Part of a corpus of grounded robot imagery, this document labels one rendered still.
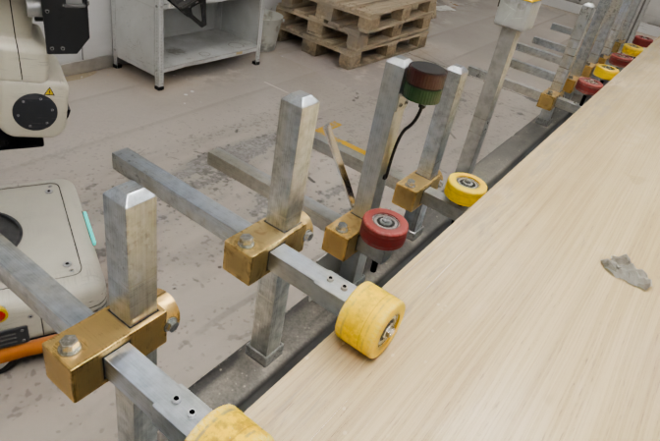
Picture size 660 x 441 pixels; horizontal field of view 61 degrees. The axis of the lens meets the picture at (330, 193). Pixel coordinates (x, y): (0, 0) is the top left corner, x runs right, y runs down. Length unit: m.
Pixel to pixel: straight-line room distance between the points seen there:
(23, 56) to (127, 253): 1.06
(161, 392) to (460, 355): 0.38
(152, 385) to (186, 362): 1.28
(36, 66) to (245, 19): 2.75
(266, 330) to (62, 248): 1.07
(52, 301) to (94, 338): 0.08
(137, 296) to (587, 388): 0.56
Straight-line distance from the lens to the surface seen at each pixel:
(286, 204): 0.75
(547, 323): 0.88
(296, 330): 1.02
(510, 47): 1.36
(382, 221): 0.95
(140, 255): 0.59
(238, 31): 4.27
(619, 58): 2.52
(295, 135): 0.70
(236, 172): 1.13
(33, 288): 0.71
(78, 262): 1.81
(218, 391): 0.92
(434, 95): 0.87
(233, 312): 2.03
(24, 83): 1.61
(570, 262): 1.04
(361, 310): 0.68
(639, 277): 1.06
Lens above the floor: 1.43
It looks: 32 degrees down
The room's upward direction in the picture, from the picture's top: 11 degrees clockwise
